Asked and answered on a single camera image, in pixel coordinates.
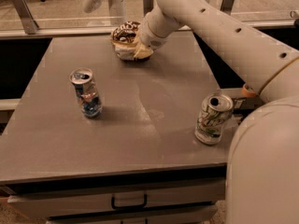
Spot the grey drawer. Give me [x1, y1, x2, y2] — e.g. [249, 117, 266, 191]
[8, 178, 225, 218]
[46, 205, 217, 224]

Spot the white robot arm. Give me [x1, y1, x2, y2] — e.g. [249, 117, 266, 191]
[139, 0, 299, 224]

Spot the crushed redbull can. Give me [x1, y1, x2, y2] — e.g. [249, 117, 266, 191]
[69, 67, 103, 119]

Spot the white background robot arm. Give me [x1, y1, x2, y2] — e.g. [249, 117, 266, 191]
[82, 0, 126, 27]

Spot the upper grey drawer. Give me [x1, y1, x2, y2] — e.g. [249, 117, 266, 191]
[8, 178, 225, 218]

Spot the roll of masking tape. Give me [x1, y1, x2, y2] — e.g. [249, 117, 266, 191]
[241, 83, 257, 97]

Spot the lower grey drawer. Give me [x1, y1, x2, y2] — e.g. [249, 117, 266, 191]
[46, 205, 217, 224]

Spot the middle metal railing bracket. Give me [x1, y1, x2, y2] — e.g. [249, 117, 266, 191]
[142, 0, 155, 17]

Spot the left metal railing bracket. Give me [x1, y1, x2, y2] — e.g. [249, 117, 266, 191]
[11, 0, 38, 35]

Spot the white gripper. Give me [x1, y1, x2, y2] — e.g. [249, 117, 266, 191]
[134, 7, 182, 60]

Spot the white green 7up can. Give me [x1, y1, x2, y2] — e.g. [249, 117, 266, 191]
[194, 92, 234, 146]

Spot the brown chip bag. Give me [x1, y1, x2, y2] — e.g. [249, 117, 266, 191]
[110, 21, 141, 61]

